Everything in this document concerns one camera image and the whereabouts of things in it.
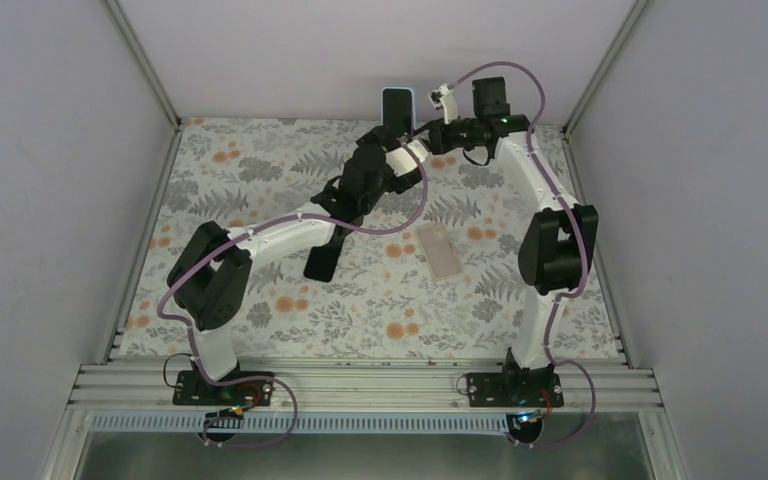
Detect phone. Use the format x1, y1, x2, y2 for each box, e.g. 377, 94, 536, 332
381, 87, 415, 137

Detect black smartphone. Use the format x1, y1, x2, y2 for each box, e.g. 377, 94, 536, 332
303, 245, 342, 283

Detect cream phone case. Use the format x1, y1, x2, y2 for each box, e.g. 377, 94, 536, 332
417, 222, 463, 280

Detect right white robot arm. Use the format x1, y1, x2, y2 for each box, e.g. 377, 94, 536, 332
422, 77, 599, 407

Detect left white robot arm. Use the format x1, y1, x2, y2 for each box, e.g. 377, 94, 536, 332
157, 126, 429, 405

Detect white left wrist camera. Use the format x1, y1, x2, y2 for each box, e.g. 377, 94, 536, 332
385, 139, 430, 194

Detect aluminium frame right rail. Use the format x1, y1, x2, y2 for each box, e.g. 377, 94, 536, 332
561, 0, 650, 369

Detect aluminium frame rail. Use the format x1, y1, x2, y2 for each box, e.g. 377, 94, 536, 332
561, 0, 650, 369
94, 1, 181, 364

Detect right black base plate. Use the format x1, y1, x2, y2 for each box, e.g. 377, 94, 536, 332
466, 368, 565, 409

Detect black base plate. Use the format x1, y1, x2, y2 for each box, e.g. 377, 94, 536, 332
172, 370, 274, 408
466, 368, 565, 409

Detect aluminium frame left rail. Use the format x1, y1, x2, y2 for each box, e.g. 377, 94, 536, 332
94, 1, 181, 364

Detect white slotted cable duct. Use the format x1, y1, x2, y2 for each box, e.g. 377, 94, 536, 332
90, 411, 508, 435

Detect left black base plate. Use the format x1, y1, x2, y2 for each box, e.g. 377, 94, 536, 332
172, 370, 274, 408

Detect aluminium front rail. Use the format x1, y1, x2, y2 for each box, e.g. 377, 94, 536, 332
68, 361, 664, 413

